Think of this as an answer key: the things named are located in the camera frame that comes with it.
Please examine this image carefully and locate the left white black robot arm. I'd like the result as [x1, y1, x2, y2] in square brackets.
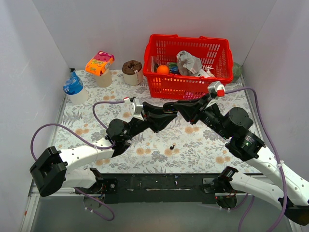
[30, 98, 177, 197]

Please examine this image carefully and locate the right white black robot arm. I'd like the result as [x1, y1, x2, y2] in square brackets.
[163, 98, 309, 226]

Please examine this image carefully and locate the floral patterned table mat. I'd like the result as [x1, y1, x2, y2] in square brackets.
[53, 70, 256, 174]

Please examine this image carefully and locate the green blue packet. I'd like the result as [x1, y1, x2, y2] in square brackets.
[168, 62, 179, 74]

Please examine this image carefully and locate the white pump bottle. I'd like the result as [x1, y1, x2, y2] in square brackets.
[194, 67, 215, 78]

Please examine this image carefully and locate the orange fruit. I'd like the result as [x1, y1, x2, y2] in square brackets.
[156, 65, 169, 74]

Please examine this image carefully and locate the brown topped paper cup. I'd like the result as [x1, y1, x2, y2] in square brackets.
[122, 60, 143, 86]

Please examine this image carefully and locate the green ball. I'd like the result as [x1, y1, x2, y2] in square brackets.
[232, 62, 243, 83]

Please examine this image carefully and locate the beige cup under snack box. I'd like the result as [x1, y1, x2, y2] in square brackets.
[94, 69, 112, 87]

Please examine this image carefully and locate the red plastic shopping basket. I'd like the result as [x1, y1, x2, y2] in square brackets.
[143, 34, 233, 100]

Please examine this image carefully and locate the orange pink snack box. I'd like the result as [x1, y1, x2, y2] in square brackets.
[85, 51, 115, 76]

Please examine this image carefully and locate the white cup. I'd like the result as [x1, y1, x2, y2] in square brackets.
[66, 87, 89, 105]

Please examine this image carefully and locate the blue wrapper on white cup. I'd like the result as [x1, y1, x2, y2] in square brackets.
[63, 72, 84, 95]

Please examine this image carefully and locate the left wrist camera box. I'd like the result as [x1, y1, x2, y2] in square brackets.
[124, 97, 144, 121]

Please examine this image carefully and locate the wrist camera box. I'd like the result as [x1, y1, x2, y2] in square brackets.
[124, 97, 144, 121]
[207, 81, 225, 107]

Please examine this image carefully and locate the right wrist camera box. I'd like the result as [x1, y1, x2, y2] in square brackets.
[207, 81, 225, 107]

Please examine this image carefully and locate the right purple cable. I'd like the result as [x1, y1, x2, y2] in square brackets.
[223, 87, 289, 232]

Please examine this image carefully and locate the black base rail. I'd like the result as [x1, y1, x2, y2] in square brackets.
[82, 173, 249, 205]

